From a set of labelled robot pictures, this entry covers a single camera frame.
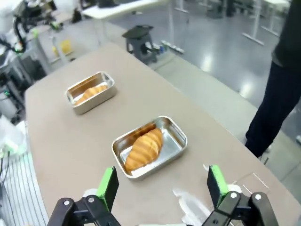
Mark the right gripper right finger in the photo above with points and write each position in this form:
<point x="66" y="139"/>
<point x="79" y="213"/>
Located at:
<point x="217" y="186"/>

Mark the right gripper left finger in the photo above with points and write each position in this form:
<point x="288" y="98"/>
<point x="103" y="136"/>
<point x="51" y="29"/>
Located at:
<point x="107" y="188"/>

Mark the golden croissant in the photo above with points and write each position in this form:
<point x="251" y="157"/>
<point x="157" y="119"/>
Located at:
<point x="91" y="93"/>
<point x="145" y="148"/>

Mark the steel rectangular container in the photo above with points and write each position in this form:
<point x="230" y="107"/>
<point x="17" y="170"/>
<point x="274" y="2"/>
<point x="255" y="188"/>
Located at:
<point x="94" y="106"/>
<point x="174" y="143"/>

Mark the person in black clothes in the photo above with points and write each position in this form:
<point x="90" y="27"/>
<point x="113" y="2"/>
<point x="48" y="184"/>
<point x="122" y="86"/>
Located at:
<point x="272" y="94"/>

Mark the white power strip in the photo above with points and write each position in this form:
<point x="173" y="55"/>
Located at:
<point x="172" y="46"/>

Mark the yellow bottle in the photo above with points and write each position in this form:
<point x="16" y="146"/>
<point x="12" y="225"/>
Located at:
<point x="65" y="46"/>

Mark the grey plastic stool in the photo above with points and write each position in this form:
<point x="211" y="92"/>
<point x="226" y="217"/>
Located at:
<point x="140" y="40"/>

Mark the white background table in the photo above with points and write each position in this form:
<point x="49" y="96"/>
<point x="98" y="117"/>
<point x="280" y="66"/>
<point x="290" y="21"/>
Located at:
<point x="122" y="8"/>

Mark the background robot station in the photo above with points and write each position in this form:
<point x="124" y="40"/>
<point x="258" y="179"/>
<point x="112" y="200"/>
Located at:
<point x="28" y="18"/>

